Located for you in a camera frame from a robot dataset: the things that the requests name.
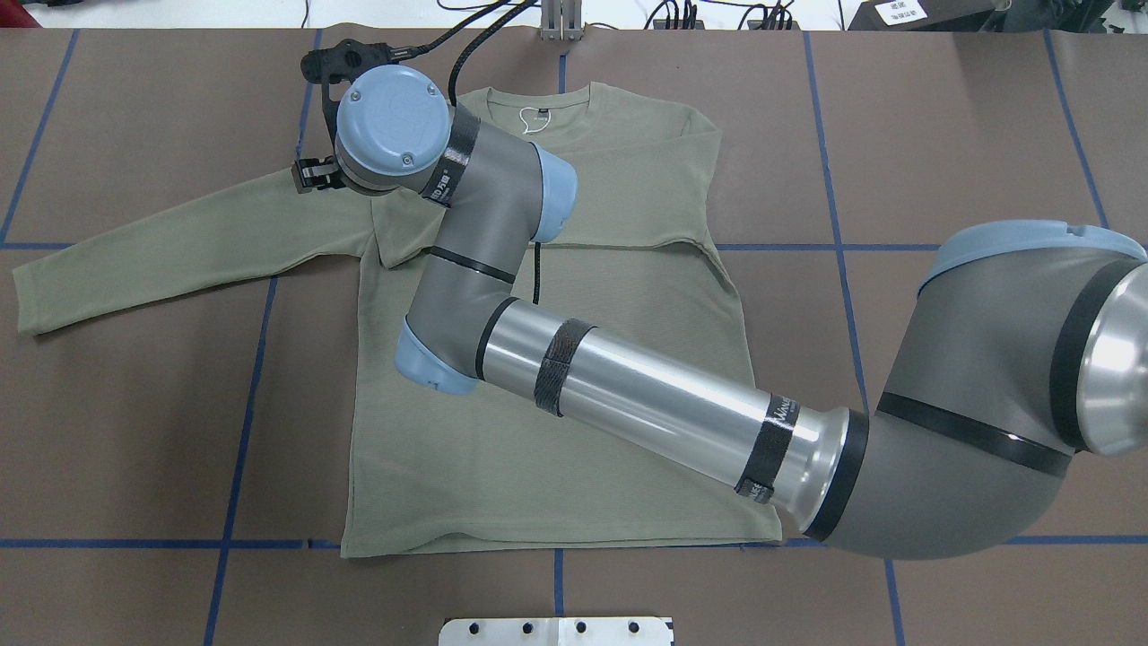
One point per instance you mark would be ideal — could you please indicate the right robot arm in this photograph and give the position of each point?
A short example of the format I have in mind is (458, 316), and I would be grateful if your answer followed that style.
(1020, 353)

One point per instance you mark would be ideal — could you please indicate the black box with label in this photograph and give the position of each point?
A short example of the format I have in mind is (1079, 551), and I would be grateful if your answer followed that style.
(942, 16)

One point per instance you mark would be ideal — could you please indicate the olive green long-sleeve shirt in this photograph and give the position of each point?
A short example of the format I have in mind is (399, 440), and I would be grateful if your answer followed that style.
(559, 358)

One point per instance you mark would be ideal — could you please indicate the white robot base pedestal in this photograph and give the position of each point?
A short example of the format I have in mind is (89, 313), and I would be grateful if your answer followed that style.
(578, 630)

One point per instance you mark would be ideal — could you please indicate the aluminium frame post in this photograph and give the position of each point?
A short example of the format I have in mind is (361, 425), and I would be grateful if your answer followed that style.
(561, 20)

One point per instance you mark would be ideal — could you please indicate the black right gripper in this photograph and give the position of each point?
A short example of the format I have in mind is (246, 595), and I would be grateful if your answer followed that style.
(313, 173)

